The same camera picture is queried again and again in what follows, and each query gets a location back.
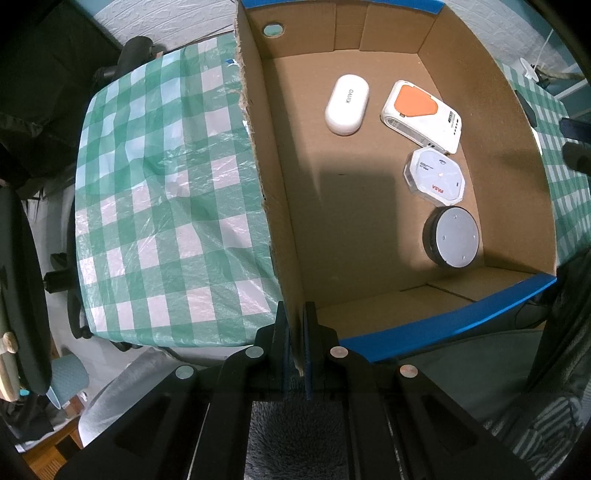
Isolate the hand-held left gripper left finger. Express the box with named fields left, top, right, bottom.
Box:
left=54, top=301, right=295, bottom=480

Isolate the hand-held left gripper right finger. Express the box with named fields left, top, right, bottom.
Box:
left=304, top=304, right=537, bottom=480

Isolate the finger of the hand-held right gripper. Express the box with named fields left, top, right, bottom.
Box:
left=560, top=117, right=591, bottom=140
left=562, top=141, right=591, bottom=176

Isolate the white octagonal device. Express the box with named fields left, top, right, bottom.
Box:
left=403, top=146, right=467, bottom=207

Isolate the round grey disc device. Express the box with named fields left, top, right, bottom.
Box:
left=421, top=206, right=481, bottom=271

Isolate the white device with orange patch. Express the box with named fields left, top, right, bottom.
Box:
left=379, top=79, right=463, bottom=156

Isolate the blue cardboard box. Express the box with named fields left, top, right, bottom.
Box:
left=233, top=0, right=560, bottom=366

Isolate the white oval case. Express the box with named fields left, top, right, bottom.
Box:
left=324, top=73, right=370, bottom=137

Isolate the green checkered tablecloth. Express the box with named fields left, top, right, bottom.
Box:
left=73, top=32, right=591, bottom=349

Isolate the light blue stool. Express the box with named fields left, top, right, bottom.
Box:
left=45, top=353, right=89, bottom=411

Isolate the black office chair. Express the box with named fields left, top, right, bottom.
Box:
left=0, top=182, right=95, bottom=400

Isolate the black chair armrest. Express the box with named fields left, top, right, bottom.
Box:
left=94, top=36, right=156, bottom=82

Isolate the black jacket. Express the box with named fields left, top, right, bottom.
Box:
left=0, top=0, right=126, bottom=182

